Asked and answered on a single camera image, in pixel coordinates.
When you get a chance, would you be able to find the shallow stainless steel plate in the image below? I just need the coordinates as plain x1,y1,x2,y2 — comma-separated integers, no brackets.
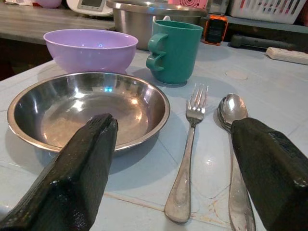
6,71,171,154

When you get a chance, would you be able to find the teal plastic mug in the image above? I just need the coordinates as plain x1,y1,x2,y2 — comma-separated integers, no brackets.
145,20,204,85

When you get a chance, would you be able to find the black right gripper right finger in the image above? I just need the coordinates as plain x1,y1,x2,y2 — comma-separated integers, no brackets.
230,117,308,231

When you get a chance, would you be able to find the grey cylindrical handle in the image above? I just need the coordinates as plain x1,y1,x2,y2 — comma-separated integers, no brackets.
230,34,296,51

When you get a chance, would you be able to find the pink bowl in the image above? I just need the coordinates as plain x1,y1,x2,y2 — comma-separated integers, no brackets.
33,0,63,9

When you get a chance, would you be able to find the large stainless steel pot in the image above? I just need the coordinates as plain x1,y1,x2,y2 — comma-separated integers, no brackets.
105,0,209,51

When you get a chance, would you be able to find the white digital scale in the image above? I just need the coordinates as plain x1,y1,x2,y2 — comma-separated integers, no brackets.
65,0,114,17

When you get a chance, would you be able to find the purple plastic bowl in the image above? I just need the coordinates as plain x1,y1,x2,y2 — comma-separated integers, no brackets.
43,28,139,74

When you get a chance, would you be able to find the stainless steel fork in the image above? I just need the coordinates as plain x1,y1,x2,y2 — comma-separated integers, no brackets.
164,83,209,223

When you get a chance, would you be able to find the stainless steel spoon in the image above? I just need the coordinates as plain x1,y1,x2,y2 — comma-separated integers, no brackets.
216,93,256,231

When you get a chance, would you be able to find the white plastic basket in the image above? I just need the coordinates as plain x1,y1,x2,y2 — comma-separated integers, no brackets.
227,0,307,25

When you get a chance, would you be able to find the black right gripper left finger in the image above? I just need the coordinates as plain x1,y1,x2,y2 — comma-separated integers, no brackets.
0,113,119,231

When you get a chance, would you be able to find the pink round object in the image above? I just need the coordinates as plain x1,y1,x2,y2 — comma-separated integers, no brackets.
168,0,209,10

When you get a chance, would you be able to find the white power strip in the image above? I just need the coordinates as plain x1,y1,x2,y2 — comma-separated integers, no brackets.
265,46,308,65

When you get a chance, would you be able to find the orange and black device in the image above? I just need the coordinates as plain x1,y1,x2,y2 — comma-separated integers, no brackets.
203,14,229,46

